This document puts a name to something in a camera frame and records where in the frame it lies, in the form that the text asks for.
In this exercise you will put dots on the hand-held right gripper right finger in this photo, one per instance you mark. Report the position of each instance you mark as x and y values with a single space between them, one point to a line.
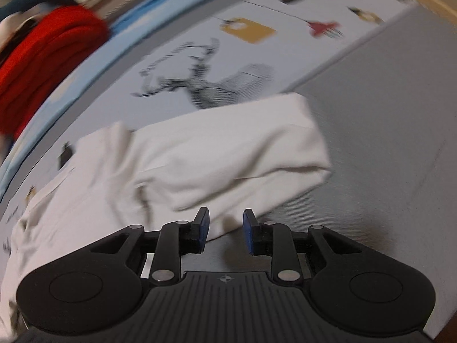
249 229

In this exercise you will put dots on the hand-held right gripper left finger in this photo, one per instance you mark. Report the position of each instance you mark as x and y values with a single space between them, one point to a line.
202 227

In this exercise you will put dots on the red cloth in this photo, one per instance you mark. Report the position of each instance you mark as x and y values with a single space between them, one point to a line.
50 53

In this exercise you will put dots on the white garment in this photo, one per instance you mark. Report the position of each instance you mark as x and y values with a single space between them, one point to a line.
214 157

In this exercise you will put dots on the deer printed bed sheet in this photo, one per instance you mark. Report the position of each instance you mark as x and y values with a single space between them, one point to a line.
250 60

